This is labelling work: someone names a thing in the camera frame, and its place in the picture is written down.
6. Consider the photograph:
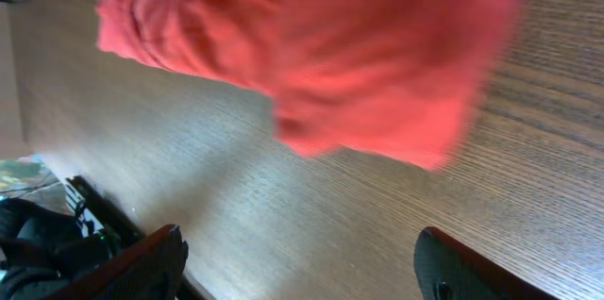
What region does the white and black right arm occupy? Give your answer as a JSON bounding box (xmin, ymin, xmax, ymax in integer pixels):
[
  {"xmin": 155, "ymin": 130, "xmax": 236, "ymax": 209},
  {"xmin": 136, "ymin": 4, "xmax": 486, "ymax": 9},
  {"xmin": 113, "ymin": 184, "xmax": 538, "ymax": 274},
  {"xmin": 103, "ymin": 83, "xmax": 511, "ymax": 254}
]
[{"xmin": 1, "ymin": 176, "xmax": 550, "ymax": 300}]

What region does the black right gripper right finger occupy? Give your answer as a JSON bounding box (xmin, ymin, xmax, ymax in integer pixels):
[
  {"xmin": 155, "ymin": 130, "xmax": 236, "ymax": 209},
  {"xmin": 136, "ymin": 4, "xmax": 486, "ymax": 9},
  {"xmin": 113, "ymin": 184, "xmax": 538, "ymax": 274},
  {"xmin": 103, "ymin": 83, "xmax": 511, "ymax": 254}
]
[{"xmin": 413, "ymin": 226, "xmax": 557, "ymax": 300}]

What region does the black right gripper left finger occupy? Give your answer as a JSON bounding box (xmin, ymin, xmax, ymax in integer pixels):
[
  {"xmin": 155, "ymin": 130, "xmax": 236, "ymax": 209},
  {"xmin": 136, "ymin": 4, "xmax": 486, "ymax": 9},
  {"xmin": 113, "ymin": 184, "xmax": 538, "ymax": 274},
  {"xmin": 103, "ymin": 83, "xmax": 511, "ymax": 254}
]
[{"xmin": 45, "ymin": 225, "xmax": 189, "ymax": 300}]

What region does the orange t-shirt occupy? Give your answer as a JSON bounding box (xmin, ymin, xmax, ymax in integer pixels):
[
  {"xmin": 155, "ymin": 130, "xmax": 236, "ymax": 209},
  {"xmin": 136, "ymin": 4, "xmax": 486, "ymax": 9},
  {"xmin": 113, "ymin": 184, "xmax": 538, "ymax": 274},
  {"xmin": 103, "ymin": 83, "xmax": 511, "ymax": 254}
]
[{"xmin": 97, "ymin": 0, "xmax": 524, "ymax": 170}]

